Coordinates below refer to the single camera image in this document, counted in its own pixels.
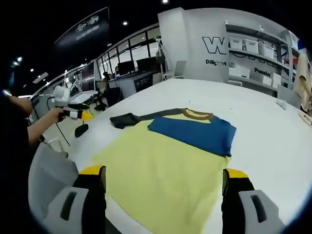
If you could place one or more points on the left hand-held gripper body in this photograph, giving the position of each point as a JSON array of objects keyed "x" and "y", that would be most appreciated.
[{"x": 61, "y": 95}]

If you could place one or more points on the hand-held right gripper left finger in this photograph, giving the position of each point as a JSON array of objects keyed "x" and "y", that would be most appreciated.
[{"x": 90, "y": 195}]

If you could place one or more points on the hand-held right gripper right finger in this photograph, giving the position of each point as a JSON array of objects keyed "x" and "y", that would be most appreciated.
[{"x": 234, "y": 202}]

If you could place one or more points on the yellow blue grey garment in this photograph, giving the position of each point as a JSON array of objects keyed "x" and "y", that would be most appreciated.
[{"x": 156, "y": 175}]

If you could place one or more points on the person's left hand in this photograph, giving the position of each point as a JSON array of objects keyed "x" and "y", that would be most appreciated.
[{"x": 60, "y": 115}]

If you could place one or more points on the black oval pad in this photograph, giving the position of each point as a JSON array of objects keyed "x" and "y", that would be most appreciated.
[{"x": 81, "y": 131}]

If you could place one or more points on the large tilted computer monitor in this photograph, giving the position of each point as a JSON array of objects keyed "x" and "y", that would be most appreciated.
[{"x": 88, "y": 76}]

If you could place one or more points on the grey mesh office chair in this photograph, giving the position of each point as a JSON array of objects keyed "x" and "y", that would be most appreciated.
[{"x": 51, "y": 170}]

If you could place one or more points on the black computer monitor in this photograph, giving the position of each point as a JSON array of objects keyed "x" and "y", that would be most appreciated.
[
  {"x": 146, "y": 64},
  {"x": 126, "y": 67}
]

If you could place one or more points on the desk with dark panel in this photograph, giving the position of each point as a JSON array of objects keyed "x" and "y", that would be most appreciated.
[{"x": 143, "y": 83}]

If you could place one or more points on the dark hanging banner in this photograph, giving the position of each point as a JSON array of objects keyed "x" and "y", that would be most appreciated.
[{"x": 90, "y": 24}]

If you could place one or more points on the white equipment stand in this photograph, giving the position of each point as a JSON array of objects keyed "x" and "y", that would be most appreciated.
[{"x": 161, "y": 57}]

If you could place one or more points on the light grey chair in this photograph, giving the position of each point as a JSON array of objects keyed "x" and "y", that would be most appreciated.
[{"x": 180, "y": 68}]

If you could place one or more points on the small white crumpled cloth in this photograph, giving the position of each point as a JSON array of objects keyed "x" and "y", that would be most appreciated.
[{"x": 282, "y": 103}]

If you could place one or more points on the beige cloth item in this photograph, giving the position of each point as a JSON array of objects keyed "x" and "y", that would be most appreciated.
[{"x": 306, "y": 118}]

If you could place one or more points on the group of white storage boxes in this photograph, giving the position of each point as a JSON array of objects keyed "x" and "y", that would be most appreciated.
[{"x": 265, "y": 50}]

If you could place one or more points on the metal shelf rack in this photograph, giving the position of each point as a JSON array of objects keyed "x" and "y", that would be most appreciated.
[{"x": 253, "y": 29}]

